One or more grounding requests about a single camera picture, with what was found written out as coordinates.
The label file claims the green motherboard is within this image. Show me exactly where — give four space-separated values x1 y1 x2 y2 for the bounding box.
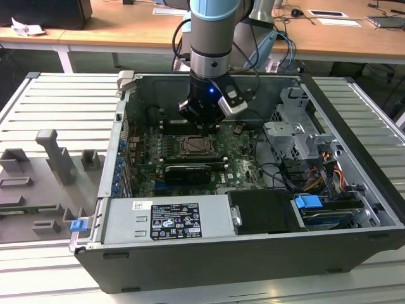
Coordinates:
126 122 270 197

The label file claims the CPU socket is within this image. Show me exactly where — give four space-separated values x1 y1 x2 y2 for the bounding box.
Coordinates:
178 134 222 159

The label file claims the black wire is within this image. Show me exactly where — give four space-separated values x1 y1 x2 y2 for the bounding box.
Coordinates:
256 129 295 191

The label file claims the black box on desk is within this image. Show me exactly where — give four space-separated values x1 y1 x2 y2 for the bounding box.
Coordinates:
0 0 93 30

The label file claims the black open PC case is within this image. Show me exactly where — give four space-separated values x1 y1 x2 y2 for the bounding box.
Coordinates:
74 70 405 295

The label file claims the green RAM stick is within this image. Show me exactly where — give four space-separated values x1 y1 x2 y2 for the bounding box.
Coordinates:
0 205 61 215

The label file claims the crumpled white paper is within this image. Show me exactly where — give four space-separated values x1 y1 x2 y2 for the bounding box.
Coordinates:
11 17 46 38

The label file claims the grey plastic case handle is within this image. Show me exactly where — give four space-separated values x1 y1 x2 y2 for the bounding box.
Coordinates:
116 70 137 92

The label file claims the black graphics card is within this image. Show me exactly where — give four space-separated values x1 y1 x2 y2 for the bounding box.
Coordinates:
163 163 212 186

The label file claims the grey parts rack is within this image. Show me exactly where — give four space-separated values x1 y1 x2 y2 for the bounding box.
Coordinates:
0 129 107 244

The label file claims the silver metal drive cage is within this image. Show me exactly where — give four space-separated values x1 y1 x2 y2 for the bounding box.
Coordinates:
262 87 344 165

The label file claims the blue case latch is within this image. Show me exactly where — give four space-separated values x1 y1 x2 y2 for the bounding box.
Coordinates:
70 220 88 234

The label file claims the black RAM slot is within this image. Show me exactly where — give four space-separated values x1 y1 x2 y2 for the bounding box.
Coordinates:
161 125 220 134
164 160 229 169
164 154 228 162
160 119 219 127

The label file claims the metal socket cover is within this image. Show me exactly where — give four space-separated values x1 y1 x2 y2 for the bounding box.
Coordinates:
180 135 221 158

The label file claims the silver desk grommet plate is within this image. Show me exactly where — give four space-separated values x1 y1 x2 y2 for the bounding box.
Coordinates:
308 9 349 18

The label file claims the white paper sheet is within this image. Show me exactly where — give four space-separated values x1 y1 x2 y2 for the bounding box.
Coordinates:
317 18 362 28

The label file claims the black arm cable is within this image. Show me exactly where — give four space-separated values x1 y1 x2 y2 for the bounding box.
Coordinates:
171 18 192 68

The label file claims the black plastic shroud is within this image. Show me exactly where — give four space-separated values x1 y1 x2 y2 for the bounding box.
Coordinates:
228 189 306 236

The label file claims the grey power supply unit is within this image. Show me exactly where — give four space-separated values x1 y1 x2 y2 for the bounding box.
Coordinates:
103 194 237 244

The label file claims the yellow red orange wire bundle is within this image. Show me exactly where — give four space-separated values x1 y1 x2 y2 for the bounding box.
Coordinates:
303 151 346 191

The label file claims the blue cable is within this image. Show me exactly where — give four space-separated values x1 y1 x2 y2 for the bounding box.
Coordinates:
277 30 297 69

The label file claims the hard disk in blue carrier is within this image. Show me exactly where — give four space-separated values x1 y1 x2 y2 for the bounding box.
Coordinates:
293 194 357 231

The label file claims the wooden desk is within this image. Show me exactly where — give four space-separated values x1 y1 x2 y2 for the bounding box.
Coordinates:
0 0 405 66

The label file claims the pale blue teach pendant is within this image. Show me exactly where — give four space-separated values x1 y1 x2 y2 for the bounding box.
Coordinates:
246 31 277 71

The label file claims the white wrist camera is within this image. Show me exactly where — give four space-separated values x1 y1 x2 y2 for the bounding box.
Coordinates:
218 85 248 117

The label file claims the grey laptop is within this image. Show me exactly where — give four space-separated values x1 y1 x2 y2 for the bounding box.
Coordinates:
366 14 405 31

